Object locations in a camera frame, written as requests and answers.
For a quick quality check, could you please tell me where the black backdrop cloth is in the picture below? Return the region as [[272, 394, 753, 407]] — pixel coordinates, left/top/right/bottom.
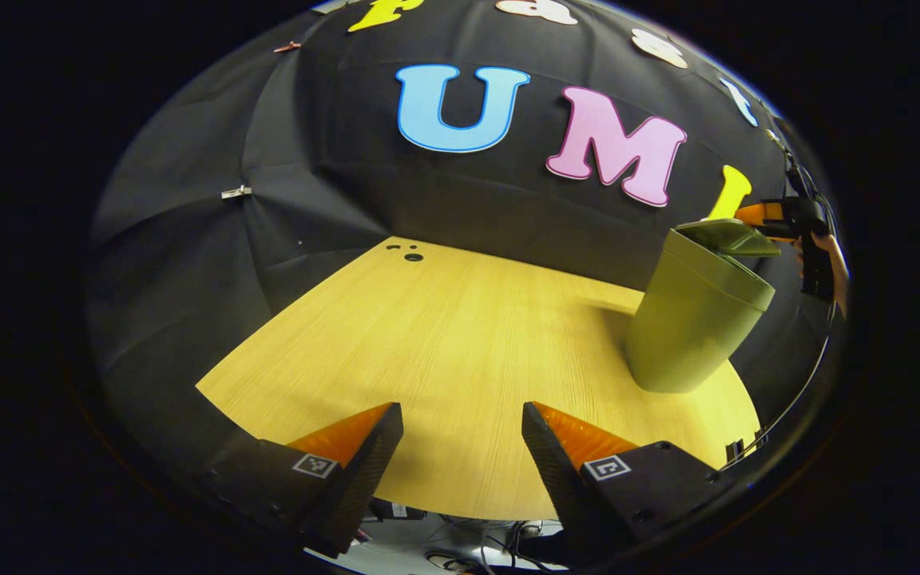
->
[[85, 0, 848, 472]]

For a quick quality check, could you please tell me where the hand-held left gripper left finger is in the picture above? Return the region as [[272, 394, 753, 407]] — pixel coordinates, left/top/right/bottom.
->
[[204, 402, 405, 558]]

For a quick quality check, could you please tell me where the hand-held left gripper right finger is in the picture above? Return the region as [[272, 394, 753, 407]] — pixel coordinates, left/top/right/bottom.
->
[[521, 401, 728, 560]]

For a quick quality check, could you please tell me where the pale green desktop garbage bin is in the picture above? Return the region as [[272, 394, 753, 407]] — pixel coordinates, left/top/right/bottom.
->
[[624, 218, 782, 394]]

